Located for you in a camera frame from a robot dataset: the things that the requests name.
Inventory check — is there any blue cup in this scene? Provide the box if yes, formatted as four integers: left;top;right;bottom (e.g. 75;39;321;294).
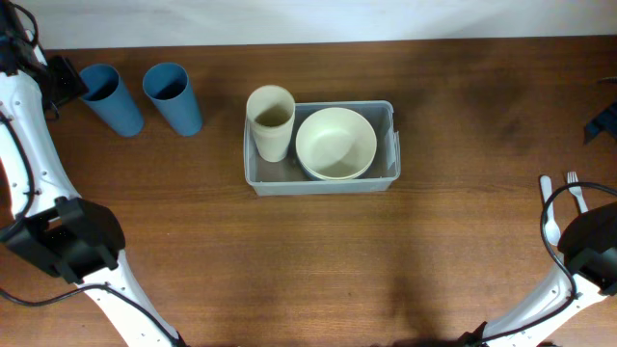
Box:
143;62;203;137
80;64;145;138

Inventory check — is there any white plastic fork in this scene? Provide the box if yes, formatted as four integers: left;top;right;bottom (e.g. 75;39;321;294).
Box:
566;172;588;214

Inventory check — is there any white plastic spoon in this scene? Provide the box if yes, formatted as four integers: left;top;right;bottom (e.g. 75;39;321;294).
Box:
539;175;561;246

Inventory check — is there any cream cup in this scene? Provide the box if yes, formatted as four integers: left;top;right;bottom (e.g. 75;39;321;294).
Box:
251;122;293;163
246;85;296;136

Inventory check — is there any blue bowl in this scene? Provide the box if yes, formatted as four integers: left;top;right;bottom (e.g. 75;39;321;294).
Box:
300;164;373;181

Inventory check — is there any cream bowl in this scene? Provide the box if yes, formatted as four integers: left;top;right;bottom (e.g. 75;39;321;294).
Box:
295;107;377;180

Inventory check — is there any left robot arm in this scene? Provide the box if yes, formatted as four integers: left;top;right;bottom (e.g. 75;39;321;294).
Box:
1;1;184;346

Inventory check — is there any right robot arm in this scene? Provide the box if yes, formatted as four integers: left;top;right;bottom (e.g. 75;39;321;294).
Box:
459;172;616;347

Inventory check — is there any clear plastic container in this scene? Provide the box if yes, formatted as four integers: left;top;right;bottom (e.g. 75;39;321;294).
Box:
243;100;401;197

